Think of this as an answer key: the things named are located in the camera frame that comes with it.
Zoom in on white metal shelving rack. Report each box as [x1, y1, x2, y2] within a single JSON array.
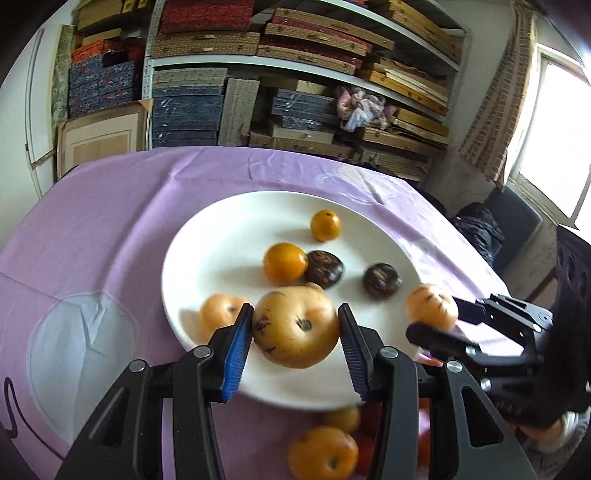
[[141, 0, 472, 185]]

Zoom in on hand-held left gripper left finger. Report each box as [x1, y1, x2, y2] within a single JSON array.
[[55, 303, 256, 480]]

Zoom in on upright woven brown panel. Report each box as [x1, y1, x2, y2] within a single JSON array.
[[218, 78, 260, 147]]

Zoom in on small yellow tangerine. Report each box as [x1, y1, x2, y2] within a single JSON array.
[[310, 209, 342, 242], [263, 243, 308, 284]]

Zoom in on pink plastic bag bundle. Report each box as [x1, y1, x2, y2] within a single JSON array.
[[335, 84, 398, 132]]

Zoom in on white oval plate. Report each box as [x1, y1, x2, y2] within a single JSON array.
[[161, 191, 423, 411]]

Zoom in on dark bag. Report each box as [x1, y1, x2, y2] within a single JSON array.
[[450, 202, 506, 268]]

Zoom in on stack of wooden boxes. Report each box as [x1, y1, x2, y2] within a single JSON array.
[[355, 0, 465, 148]]

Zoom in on stack of woven brown boxes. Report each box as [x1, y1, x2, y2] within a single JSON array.
[[152, 7, 395, 77]]

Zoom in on white door panel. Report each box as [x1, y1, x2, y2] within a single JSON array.
[[25, 25, 63, 195]]

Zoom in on dark water chestnut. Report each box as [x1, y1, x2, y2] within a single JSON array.
[[304, 250, 345, 291], [362, 263, 402, 301]]

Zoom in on small tan pear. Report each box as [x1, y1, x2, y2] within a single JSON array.
[[322, 406, 362, 433]]

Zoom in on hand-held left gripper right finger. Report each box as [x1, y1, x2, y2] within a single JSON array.
[[338, 303, 539, 480]]

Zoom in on tan picture frame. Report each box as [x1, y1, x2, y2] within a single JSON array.
[[56, 99, 154, 178]]

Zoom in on large pale pear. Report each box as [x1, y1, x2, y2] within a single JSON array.
[[252, 285, 341, 369]]

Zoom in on black cable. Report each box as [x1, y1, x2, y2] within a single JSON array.
[[0, 376, 19, 439]]

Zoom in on yellow pear with dark marks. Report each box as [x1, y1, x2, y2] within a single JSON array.
[[405, 283, 459, 333]]

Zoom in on green patterned board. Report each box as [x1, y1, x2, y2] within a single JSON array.
[[50, 23, 77, 125]]

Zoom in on pile of tan boxes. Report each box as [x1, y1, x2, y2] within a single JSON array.
[[75, 0, 155, 44]]

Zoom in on grey padded chair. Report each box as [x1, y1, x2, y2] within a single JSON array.
[[485, 187, 543, 278]]

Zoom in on brick patterned curtain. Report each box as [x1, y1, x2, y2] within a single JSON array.
[[459, 4, 541, 188]]

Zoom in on stack of dark blue boxes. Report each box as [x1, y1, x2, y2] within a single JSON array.
[[270, 88, 340, 132], [151, 68, 229, 148]]

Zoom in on stack of blue red-flecked boxes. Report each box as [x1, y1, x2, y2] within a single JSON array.
[[68, 39, 144, 120]]

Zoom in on round tan pear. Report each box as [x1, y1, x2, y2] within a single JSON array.
[[287, 425, 360, 480]]

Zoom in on bright window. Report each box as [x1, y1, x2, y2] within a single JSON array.
[[505, 44, 591, 229]]

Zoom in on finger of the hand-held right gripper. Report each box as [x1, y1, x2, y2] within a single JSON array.
[[406, 322, 528, 371], [454, 294, 554, 334]]

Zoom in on stack of red patterned boxes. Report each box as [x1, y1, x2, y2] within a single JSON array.
[[159, 0, 254, 35]]

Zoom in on person's right hand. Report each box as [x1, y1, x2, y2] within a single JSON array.
[[519, 421, 568, 452]]

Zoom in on purple printed tablecloth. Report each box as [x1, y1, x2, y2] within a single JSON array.
[[0, 147, 513, 480]]

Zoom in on black chair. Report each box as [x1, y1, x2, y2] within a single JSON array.
[[551, 226, 591, 324]]

